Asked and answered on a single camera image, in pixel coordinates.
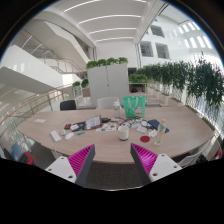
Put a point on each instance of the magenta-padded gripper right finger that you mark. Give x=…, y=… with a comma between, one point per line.
x=146, y=159

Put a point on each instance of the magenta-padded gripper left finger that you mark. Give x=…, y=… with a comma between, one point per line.
x=80, y=160

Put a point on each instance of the white computer mouse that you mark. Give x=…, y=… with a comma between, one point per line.
x=69, y=136

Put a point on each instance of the white power strip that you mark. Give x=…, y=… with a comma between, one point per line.
x=55, y=136

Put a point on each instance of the white ceramic mug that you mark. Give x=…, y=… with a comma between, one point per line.
x=123, y=133

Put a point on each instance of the grey tablet with papers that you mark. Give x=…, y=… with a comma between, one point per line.
x=93, y=122

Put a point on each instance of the colourful sticker sheet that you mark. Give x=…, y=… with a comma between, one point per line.
x=107, y=127

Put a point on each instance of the black flat case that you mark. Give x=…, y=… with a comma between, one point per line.
x=106, y=119

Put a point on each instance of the green tote bag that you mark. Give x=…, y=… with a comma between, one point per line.
x=134, y=106

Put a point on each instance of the black office chair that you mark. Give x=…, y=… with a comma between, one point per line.
x=68, y=105

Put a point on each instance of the clear shaker tumbler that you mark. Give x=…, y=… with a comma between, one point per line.
x=116, y=110

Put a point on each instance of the glass railing with wooden handrail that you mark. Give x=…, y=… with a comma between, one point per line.
x=33, y=100

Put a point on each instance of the small green potted plants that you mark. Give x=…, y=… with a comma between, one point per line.
x=84, y=83

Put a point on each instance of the tall white cabinet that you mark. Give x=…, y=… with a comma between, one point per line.
x=106, y=85

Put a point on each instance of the low shelf with plants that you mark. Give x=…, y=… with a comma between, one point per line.
x=137, y=80

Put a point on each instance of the tall green plant hedge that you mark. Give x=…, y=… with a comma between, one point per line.
x=200, y=83

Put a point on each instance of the leafy green planter row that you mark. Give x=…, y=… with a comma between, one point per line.
x=106, y=62

